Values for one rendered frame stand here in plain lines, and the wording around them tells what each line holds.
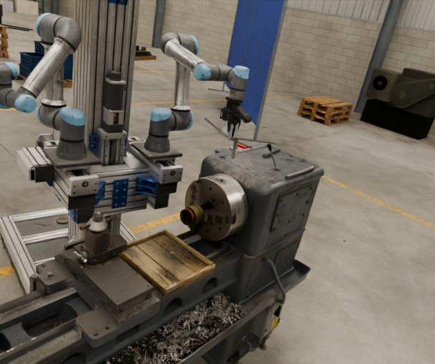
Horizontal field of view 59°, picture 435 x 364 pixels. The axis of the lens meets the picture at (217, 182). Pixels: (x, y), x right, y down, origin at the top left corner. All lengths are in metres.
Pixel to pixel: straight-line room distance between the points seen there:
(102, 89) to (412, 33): 10.31
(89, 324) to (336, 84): 11.60
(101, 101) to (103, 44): 0.29
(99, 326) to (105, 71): 1.29
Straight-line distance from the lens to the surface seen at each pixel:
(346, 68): 12.43
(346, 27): 12.56
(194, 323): 2.02
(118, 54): 2.20
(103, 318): 1.51
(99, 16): 2.14
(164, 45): 2.15
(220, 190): 1.78
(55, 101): 2.09
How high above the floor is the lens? 1.96
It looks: 24 degrees down
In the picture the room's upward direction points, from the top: 11 degrees clockwise
